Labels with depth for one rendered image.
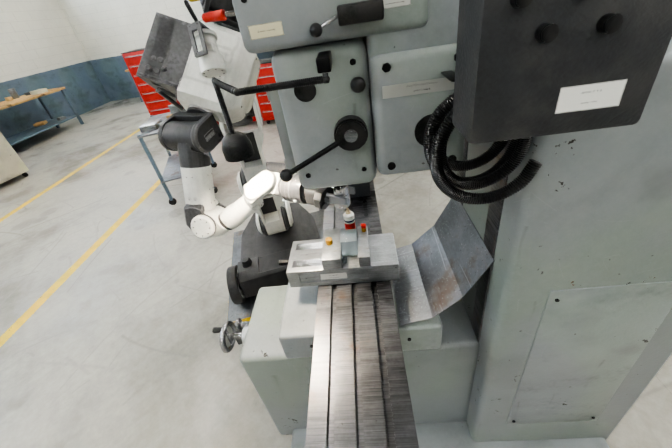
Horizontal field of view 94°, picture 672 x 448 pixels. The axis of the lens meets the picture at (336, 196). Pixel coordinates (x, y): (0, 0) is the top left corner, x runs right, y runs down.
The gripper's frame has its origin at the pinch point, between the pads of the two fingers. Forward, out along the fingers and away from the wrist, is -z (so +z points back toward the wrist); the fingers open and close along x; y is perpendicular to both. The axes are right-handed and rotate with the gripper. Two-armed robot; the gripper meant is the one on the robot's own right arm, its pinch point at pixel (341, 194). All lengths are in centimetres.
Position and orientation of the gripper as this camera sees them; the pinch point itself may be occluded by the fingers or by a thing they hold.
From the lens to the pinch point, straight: 86.8
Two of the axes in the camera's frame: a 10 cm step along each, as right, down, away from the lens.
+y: 1.3, 8.3, 5.4
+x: 4.3, -5.3, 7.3
